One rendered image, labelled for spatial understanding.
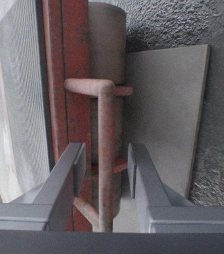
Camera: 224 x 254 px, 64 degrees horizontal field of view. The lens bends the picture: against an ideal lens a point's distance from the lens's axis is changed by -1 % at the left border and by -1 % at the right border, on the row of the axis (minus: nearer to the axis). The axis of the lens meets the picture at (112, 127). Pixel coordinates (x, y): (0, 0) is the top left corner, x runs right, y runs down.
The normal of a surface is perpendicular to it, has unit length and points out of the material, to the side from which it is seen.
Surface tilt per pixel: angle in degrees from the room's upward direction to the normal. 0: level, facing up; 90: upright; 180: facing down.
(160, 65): 0
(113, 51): 93
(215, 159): 0
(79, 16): 90
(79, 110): 90
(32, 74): 0
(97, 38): 65
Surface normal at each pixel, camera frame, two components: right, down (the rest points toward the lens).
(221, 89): -0.77, 0.16
